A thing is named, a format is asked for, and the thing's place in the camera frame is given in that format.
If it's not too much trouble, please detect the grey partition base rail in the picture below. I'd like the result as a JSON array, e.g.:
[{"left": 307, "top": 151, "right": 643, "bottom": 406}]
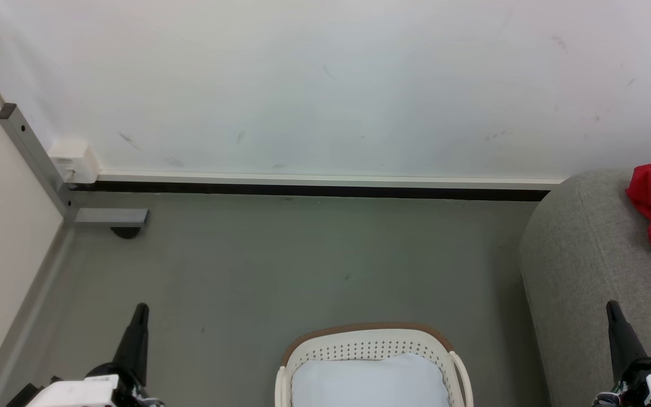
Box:
[{"left": 0, "top": 225, "right": 75, "bottom": 407}]

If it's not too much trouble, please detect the white and black wall baseboard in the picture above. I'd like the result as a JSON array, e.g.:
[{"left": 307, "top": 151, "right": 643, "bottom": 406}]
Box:
[{"left": 70, "top": 171, "right": 565, "bottom": 203}]

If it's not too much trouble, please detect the grey metal frame post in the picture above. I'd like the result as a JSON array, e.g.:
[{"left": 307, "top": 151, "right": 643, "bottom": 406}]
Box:
[{"left": 0, "top": 103, "right": 77, "bottom": 227}]

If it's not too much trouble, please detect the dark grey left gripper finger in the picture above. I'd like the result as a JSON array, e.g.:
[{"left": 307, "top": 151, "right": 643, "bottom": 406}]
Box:
[{"left": 112, "top": 303, "right": 150, "bottom": 386}]

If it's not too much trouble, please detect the white laundry basket brown rim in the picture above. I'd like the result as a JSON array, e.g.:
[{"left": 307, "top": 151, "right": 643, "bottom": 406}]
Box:
[{"left": 274, "top": 322, "right": 475, "bottom": 407}]

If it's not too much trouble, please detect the grey fabric sofa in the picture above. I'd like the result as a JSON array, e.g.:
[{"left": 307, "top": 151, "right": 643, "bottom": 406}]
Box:
[{"left": 519, "top": 167, "right": 651, "bottom": 407}]

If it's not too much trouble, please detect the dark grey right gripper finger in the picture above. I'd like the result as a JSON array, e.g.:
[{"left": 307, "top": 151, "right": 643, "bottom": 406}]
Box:
[{"left": 606, "top": 300, "right": 648, "bottom": 386}]

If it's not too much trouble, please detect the white wall socket box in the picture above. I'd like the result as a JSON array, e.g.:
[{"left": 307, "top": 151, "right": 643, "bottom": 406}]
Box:
[{"left": 47, "top": 139, "right": 101, "bottom": 185}]

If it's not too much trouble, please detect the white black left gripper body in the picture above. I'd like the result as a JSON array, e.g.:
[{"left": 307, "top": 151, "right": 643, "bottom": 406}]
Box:
[{"left": 6, "top": 365, "right": 163, "bottom": 407}]

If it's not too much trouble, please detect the pale blue cloth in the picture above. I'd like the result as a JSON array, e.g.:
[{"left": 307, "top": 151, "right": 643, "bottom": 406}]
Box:
[{"left": 291, "top": 353, "right": 452, "bottom": 407}]

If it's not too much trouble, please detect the grey metal frame foot bar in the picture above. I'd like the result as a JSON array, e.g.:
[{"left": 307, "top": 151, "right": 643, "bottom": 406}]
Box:
[{"left": 73, "top": 208, "right": 150, "bottom": 228}]

